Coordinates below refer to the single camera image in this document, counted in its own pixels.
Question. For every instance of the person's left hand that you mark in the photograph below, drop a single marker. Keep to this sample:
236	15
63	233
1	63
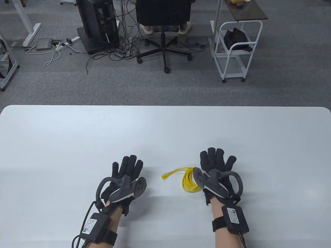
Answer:
126	165

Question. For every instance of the black right forearm sensor box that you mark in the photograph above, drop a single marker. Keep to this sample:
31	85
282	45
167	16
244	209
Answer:
234	218

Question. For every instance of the person's right forearm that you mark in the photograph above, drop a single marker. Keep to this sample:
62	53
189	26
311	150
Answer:
218	210

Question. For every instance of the black left forearm sensor box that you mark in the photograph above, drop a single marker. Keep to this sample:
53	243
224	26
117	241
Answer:
94	226

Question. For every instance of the grey left hand controller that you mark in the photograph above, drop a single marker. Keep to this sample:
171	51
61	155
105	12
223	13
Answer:
124	190

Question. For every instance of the grey hand controller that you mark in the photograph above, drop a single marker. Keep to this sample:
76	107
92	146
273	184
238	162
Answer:
124	190
214	183

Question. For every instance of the grey right hand controller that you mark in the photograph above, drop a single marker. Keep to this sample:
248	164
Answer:
214	183

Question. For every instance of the black flat floor stand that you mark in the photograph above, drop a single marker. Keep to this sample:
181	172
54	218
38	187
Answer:
88	48

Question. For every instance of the white power strip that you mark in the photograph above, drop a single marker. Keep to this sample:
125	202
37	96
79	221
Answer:
68	42

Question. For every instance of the white rolling cart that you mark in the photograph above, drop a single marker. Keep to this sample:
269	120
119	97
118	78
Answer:
232	67

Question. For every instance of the grey flat box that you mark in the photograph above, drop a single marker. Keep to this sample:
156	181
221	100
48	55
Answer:
44	44

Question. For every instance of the black computer tower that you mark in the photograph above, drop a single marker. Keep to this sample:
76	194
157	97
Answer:
89	20

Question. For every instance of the black office chair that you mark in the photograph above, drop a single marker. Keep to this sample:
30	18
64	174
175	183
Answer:
163	10

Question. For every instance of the black bag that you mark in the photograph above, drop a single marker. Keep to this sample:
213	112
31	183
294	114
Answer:
236	37

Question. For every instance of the white desk leg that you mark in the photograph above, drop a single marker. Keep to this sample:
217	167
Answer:
23	18

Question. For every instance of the brown top side table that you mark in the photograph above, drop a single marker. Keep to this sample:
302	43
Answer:
248	11

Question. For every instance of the small yellow object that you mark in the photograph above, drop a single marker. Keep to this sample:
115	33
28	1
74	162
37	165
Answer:
235	1

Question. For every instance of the white metal frame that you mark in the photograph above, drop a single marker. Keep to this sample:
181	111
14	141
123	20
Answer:
9	77

